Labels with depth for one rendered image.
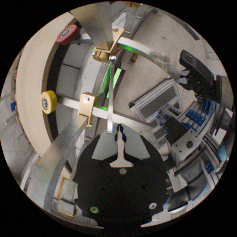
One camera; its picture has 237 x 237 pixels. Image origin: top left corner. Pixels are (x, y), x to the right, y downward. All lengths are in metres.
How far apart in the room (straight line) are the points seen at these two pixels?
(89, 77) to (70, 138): 0.39
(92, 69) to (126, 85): 0.69
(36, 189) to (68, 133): 0.14
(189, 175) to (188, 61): 0.46
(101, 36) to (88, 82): 0.36
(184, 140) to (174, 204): 0.35
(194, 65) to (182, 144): 0.29
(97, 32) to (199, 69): 0.22
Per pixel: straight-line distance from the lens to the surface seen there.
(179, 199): 0.49
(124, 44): 0.24
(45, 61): 0.31
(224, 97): 0.22
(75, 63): 0.46
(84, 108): 0.24
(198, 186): 0.49
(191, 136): 0.37
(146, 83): 1.15
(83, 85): 0.48
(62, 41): 0.29
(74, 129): 0.18
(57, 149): 0.15
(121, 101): 1.08
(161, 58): 0.25
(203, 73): 0.22
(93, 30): 0.16
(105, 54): 0.21
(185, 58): 0.20
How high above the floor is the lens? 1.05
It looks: 62 degrees down
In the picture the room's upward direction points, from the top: 179 degrees clockwise
